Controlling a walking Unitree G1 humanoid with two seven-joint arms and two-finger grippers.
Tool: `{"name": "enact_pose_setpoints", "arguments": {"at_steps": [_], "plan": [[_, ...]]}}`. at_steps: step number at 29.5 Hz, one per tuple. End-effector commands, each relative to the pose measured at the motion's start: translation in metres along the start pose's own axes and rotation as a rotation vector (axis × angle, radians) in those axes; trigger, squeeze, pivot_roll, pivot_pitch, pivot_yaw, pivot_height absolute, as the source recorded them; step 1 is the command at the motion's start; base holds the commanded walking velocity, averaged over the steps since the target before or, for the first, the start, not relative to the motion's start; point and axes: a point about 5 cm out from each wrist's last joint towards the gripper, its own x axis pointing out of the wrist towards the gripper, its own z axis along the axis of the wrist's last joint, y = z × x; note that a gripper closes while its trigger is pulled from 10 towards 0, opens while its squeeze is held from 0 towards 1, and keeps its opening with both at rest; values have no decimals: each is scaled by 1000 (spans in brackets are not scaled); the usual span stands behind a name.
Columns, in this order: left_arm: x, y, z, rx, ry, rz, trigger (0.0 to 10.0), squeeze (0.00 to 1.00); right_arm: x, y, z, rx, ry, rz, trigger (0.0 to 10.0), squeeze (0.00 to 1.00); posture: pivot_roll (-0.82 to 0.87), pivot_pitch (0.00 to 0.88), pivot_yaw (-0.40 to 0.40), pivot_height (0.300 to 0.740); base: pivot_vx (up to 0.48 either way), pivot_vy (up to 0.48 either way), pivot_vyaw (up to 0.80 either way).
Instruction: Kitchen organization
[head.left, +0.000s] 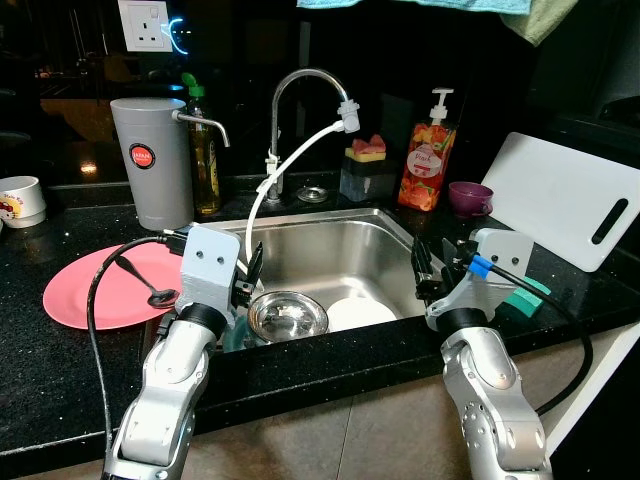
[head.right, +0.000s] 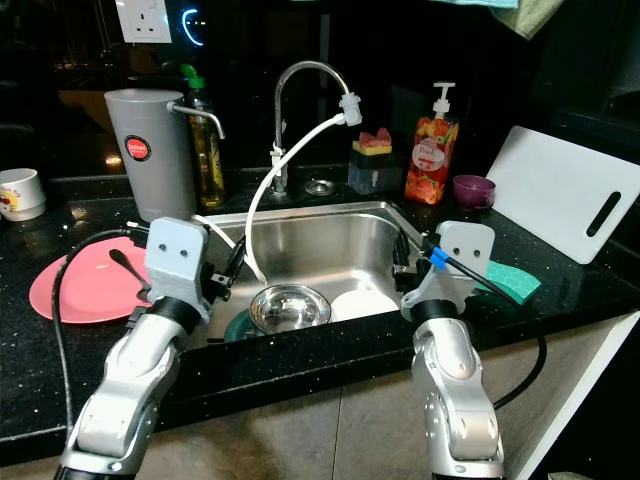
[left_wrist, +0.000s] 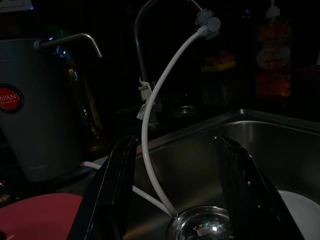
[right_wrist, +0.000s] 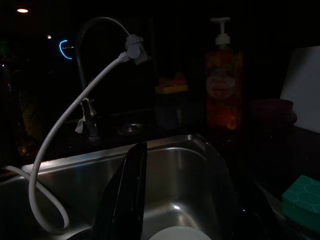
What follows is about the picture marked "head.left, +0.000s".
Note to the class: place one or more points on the white cutting board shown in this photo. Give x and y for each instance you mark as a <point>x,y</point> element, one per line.
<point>550,195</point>

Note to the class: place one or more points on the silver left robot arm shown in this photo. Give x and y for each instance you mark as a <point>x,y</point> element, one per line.
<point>165,390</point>

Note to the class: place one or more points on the green hanging cloth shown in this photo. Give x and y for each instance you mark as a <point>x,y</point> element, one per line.
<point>545,20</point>

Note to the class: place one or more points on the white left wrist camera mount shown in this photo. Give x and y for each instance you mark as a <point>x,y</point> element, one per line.
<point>210,265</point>

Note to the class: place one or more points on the metal spoon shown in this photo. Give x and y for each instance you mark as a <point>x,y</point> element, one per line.
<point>162,297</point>

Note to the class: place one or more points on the pink round plate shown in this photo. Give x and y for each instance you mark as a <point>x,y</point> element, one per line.
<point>75,295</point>

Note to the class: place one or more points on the grey water filter canister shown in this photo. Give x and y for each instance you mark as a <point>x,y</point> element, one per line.
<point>155,195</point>

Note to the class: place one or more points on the chrome gooseneck faucet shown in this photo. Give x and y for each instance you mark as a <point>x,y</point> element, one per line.
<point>275,130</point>

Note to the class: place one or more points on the white plate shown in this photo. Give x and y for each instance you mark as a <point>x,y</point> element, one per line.
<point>362,314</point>

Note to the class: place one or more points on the round metal counter cap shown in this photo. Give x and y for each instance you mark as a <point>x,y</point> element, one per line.
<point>311,195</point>

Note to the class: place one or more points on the oil bottle with green cap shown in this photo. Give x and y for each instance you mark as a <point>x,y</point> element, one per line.
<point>206,170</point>

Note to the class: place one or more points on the stainless steel bowl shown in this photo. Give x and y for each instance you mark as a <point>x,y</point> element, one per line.
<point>288,318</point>

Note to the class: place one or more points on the orange soap pump bottle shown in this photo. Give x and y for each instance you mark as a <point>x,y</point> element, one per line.
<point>425,170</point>

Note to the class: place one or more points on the purple cup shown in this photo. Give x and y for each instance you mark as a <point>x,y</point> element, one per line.
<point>470,199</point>

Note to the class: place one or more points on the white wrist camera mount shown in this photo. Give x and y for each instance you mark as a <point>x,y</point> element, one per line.
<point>505,250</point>
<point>210,265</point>

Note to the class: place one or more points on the white printed mug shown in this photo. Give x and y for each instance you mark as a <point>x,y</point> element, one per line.
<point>22,200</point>

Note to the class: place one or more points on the stainless steel sink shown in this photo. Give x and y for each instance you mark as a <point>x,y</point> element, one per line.
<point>330,250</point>

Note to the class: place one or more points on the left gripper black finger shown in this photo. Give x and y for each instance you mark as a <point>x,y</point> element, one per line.
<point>255,268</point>

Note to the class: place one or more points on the green sponge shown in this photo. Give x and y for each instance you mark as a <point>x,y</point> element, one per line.
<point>528,303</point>

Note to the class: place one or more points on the white wall socket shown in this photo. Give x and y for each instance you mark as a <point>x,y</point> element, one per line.
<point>143,25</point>

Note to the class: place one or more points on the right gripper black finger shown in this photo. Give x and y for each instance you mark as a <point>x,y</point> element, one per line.
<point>452,256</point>
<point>421,262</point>

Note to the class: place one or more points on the dark sponge holder box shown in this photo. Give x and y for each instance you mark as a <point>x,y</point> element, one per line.
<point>366,183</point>

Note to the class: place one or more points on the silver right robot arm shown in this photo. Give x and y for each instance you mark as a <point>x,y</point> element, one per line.
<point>490,390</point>

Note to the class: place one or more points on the yellow and pink sponge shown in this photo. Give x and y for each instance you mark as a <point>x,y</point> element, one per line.
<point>366,153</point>

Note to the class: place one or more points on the teal bowl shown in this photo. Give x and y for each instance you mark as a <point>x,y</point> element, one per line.
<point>234,338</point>

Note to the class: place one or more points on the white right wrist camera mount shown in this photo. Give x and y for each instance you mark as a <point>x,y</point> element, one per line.
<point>505,250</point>

